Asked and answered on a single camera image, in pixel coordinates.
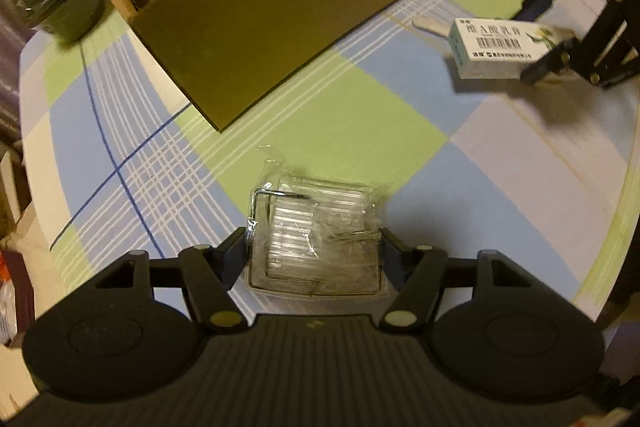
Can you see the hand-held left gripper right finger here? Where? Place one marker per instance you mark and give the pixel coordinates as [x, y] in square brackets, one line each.
[397, 257]

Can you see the brown cardboard box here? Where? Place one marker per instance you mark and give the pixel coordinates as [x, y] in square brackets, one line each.
[280, 17]

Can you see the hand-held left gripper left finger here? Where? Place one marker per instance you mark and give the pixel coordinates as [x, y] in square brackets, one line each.
[234, 252]

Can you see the clear plastic hook package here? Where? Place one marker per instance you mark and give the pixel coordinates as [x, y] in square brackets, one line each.
[315, 232]

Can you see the long white barcode box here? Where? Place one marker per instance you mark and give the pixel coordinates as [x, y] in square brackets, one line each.
[500, 47]

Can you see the boxes beside table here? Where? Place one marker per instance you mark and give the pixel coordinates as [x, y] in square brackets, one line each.
[15, 267]

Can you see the plaid cloth desktop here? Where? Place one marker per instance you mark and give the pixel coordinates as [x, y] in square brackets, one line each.
[350, 107]

